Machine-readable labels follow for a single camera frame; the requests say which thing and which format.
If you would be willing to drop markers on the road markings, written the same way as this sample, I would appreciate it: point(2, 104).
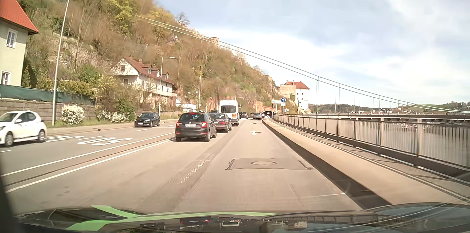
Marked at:
point(84, 166)

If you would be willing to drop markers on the white building with red roof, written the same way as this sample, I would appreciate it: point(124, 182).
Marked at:
point(297, 93)

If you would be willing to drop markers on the cream house with red roof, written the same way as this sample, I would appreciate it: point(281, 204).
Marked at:
point(11, 42)

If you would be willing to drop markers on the white low building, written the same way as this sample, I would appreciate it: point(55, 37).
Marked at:
point(186, 106)

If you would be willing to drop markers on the grey asphalt road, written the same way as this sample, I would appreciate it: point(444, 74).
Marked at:
point(253, 185)

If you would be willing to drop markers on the queue of cars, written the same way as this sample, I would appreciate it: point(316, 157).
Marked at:
point(253, 115)

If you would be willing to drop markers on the white van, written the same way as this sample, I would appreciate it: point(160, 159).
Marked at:
point(230, 110)

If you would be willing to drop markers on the stone wall with green fence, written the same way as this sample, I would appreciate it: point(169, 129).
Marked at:
point(36, 102)

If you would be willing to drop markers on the suspension bridge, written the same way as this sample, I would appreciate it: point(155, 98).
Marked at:
point(330, 89)

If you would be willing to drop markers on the tall grey lamp post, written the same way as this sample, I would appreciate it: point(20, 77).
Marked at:
point(58, 60)

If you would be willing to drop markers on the white car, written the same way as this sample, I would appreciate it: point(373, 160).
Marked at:
point(20, 126)

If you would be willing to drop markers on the white house with brown roof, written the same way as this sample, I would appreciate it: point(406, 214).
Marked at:
point(147, 78)

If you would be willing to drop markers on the pale concrete pavement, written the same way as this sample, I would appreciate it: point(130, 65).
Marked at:
point(367, 174)

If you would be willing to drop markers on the dark grey estate car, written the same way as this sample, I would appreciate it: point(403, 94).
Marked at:
point(195, 126)

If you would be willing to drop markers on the grey metal railing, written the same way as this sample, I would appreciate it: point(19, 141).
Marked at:
point(404, 139)

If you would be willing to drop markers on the stone tunnel gateway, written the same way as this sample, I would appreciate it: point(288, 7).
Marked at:
point(267, 111)

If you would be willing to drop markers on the row of white flowering bushes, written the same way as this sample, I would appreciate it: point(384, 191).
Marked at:
point(112, 116)

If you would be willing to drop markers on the black car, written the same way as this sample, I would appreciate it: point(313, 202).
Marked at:
point(147, 119)

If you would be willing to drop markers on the white flowering bush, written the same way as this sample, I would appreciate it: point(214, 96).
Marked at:
point(72, 114)

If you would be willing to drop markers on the wooded hillside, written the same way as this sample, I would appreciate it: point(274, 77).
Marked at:
point(147, 31)

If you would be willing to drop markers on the blue round road sign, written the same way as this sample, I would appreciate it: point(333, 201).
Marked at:
point(283, 101)

